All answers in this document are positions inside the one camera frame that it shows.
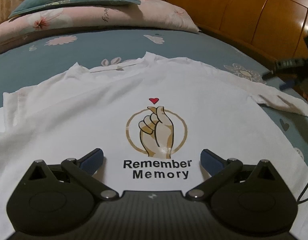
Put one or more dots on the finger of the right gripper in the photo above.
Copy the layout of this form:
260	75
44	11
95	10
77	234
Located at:
271	74
288	85

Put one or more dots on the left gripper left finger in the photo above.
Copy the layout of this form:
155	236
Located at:
52	200

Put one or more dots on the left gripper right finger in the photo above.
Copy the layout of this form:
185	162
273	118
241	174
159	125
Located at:
245	200

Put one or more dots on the white long-sleeve shirt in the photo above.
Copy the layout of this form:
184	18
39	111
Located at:
152	117

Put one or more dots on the pink floral folded quilt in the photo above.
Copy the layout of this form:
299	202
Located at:
149	14

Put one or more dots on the wooden headboard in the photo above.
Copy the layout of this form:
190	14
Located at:
265	30

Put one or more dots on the teal floral bed sheet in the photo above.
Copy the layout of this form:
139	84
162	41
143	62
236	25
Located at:
37	61

